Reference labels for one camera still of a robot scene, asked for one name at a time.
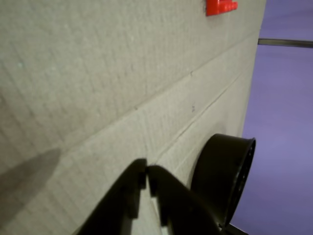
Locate red lego block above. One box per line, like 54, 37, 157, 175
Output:
206, 0, 239, 17

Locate black metal bar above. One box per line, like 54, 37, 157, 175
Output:
257, 38, 313, 49

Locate black round bowl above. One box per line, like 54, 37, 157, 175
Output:
190, 133, 257, 228

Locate brown cardboard sheet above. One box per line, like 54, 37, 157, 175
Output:
0, 0, 268, 235

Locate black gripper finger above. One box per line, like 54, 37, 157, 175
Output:
146, 165, 228, 235
75, 158, 148, 235

